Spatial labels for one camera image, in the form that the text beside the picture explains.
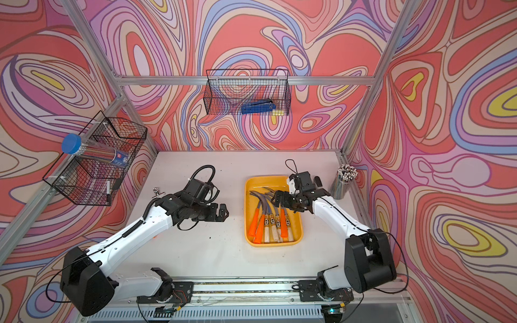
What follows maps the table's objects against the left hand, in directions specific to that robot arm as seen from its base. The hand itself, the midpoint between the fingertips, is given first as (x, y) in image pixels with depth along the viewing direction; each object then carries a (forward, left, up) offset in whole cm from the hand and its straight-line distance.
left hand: (222, 214), depth 80 cm
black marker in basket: (+2, +40, +12) cm, 42 cm away
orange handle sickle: (0, -12, -11) cm, 17 cm away
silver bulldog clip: (+19, +37, -13) cm, 43 cm away
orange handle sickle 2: (-3, -15, -11) cm, 19 cm away
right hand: (+6, -25, -4) cm, 26 cm away
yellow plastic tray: (+23, -23, -9) cm, 34 cm away
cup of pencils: (+17, -53, +5) cm, 56 cm away
